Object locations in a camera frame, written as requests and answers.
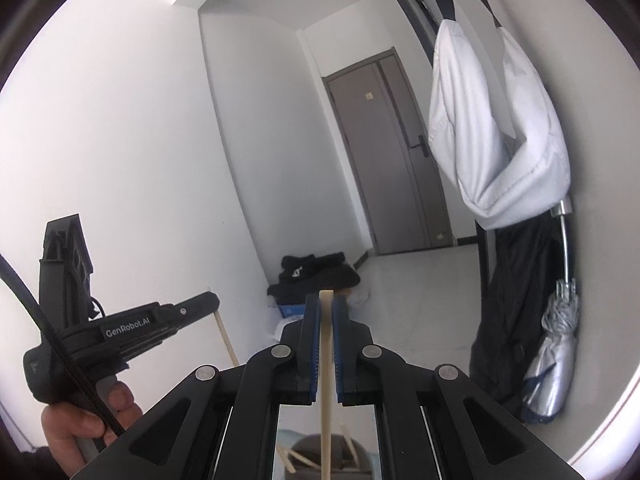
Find person's left forearm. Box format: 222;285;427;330
0;449;72;480

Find grey utensil holder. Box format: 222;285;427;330
286;432;372;480

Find grey door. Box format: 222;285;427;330
322;47;456;256

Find black cloth pile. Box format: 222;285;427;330
267;251;361;304

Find white bag with dark straps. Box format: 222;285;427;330
428;0;572;231

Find black cable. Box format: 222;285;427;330
0;252;127;438

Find black jacket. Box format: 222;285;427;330
469;214;562;419

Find person's left hand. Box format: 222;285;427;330
41;379;144;477

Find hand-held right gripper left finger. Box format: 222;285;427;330
70;294;321;480

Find silver folded umbrella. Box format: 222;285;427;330
520;199;581;424

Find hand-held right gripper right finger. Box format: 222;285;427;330
330;294;587;480

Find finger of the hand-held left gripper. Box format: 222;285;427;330
154;290;221;332

